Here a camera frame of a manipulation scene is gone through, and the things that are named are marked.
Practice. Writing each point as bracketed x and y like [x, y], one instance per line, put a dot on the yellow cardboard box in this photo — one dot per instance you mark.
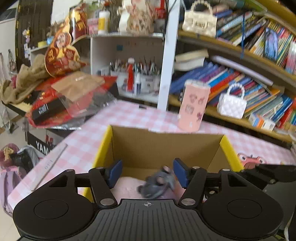
[148, 148]

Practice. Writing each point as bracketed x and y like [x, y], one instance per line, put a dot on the white quilted purse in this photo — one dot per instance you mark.
[232, 105]

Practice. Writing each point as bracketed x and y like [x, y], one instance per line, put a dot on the white pen holder with pens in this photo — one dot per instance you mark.
[138, 77]

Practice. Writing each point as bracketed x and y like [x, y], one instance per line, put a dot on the white glue bottle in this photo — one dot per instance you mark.
[138, 83]

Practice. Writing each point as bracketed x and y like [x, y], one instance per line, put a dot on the black white lettered box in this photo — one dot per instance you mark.
[39, 143]

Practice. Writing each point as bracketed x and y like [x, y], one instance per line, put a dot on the brown crumpled cloth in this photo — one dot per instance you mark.
[25, 78]

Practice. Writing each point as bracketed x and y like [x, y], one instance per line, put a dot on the wooden bookshelf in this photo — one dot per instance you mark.
[254, 56]

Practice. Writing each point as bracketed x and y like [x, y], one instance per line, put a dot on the brown paper bag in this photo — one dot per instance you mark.
[78, 84]

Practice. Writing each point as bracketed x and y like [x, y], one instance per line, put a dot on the pink backpack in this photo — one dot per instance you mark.
[16, 166]

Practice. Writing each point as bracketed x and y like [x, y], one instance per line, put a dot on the black flat box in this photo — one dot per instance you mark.
[47, 110]

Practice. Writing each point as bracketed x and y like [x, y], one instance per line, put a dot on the pink cartoon print cup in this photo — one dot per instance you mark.
[193, 106]

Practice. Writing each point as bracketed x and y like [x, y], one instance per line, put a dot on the white bottle with yellow label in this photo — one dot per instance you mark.
[103, 22]

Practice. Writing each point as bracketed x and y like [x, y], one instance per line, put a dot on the pink soft cloth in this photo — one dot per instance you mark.
[128, 186]

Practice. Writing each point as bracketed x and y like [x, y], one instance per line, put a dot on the cream quilted purse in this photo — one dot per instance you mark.
[200, 22]

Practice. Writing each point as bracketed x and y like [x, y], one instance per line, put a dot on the red printed gift bag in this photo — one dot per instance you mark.
[62, 53]

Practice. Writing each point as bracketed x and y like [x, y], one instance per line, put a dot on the white plastic ruler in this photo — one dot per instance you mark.
[48, 166]

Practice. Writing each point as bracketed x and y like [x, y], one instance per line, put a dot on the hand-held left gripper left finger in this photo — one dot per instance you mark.
[115, 172]

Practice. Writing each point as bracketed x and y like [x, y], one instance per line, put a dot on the red plastic bag pile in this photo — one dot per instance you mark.
[92, 104]

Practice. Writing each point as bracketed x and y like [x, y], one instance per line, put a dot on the row of colourful books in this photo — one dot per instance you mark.
[231, 83]
[266, 34]

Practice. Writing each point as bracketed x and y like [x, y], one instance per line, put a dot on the white shelf unit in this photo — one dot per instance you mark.
[167, 58]

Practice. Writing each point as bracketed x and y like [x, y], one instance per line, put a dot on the red tassel pen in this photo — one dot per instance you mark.
[130, 74]

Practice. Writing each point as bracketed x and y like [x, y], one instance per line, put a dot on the orange white medicine box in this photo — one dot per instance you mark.
[262, 122]

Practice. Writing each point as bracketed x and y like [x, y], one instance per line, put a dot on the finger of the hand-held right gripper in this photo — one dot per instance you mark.
[275, 172]

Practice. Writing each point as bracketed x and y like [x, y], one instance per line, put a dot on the white paper roll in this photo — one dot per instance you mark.
[242, 69]

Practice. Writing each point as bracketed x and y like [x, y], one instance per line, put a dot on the floral print bag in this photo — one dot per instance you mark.
[140, 18]

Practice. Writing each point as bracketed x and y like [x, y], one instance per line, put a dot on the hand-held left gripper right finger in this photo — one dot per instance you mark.
[180, 171]

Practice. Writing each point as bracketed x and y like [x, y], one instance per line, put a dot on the pink checkered desk mat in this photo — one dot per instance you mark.
[92, 132]

